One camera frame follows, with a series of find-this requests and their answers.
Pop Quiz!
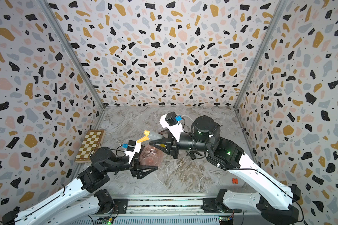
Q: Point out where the pink transparent spray bottle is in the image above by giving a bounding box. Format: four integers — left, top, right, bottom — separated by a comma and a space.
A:
139, 145, 164, 166

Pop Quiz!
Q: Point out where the grey yellow spray nozzle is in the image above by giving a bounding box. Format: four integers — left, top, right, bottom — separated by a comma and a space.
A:
135, 130, 163, 149

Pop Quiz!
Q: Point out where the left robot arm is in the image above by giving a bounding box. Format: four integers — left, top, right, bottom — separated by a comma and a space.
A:
2, 147, 158, 225

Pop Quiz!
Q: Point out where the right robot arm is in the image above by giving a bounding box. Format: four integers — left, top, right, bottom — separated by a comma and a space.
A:
144, 112, 304, 225

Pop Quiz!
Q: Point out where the black spray nozzle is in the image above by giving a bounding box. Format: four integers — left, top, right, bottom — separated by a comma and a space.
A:
186, 151, 205, 160

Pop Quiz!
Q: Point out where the wooden chess board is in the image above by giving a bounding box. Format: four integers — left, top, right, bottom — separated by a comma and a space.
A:
74, 129, 106, 163

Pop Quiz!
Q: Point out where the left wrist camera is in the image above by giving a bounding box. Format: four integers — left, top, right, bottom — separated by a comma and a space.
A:
122, 140, 142, 164

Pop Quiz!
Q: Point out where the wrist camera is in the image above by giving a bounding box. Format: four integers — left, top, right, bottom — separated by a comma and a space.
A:
122, 140, 142, 164
160, 112, 184, 142

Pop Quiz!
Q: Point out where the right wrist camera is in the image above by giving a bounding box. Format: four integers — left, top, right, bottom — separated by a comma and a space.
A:
160, 112, 184, 142

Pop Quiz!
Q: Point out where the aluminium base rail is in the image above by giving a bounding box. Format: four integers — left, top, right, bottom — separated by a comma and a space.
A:
73, 194, 269, 225

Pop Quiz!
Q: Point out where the aluminium frame post left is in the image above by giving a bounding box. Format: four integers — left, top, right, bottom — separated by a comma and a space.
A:
37, 1, 105, 111

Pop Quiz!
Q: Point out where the aluminium frame post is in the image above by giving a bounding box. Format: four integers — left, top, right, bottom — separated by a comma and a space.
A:
37, 1, 105, 111
233, 0, 287, 109

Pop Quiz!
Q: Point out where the aluminium frame post right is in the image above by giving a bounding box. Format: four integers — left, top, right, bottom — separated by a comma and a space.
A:
233, 0, 287, 109

